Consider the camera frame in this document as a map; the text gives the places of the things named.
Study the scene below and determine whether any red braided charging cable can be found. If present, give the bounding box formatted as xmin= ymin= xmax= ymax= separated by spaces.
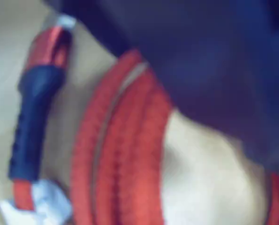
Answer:
xmin=0 ymin=14 xmax=279 ymax=225

